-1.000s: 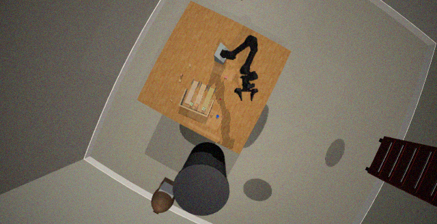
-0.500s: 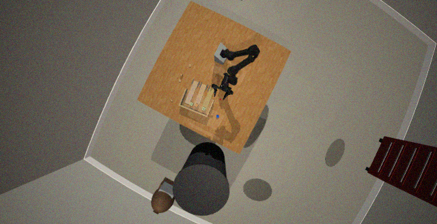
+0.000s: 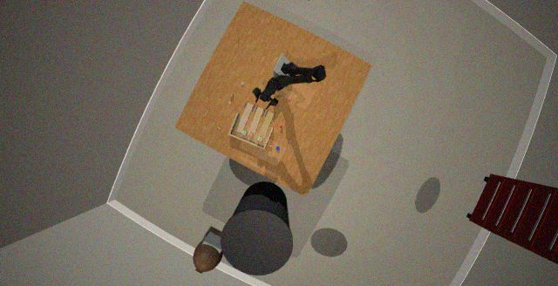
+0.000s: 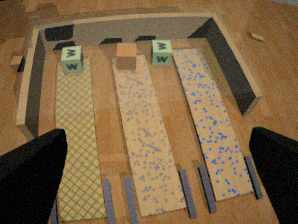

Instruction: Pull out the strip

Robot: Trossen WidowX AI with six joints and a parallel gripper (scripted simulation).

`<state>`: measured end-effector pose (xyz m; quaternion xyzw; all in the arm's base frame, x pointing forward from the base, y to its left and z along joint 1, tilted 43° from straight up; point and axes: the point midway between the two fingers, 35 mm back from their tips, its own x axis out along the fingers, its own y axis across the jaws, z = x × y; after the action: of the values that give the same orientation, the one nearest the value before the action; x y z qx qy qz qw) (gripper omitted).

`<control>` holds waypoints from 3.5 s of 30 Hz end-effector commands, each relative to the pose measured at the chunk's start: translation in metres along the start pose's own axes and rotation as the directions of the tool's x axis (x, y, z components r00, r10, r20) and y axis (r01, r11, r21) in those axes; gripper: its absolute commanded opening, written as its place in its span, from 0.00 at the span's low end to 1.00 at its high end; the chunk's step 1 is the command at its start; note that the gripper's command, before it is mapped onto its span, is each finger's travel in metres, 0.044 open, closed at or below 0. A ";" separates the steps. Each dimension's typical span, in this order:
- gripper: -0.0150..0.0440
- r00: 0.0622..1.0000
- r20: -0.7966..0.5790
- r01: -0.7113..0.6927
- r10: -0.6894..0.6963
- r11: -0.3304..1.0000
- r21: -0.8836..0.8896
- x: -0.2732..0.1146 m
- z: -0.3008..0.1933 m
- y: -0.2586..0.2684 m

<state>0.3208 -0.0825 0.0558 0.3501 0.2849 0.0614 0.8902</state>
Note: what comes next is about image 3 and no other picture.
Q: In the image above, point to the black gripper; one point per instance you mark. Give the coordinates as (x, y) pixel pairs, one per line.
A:
(257, 93)

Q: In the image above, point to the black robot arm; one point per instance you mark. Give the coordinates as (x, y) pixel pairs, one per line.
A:
(276, 84)

